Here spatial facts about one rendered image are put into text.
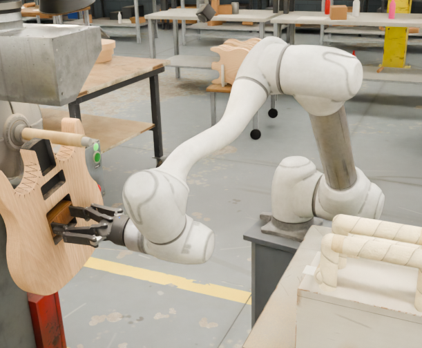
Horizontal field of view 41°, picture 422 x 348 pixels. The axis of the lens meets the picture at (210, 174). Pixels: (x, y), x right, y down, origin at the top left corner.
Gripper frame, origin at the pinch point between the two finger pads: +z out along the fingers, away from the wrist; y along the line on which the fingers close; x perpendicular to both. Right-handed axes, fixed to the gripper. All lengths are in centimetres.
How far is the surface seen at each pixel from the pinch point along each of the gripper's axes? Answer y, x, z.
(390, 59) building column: 666, -201, -1
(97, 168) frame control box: 35.8, -7.8, 14.4
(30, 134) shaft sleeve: 6.9, 19.7, 9.6
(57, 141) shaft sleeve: 6.7, 19.0, 1.1
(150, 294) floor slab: 92, -121, 45
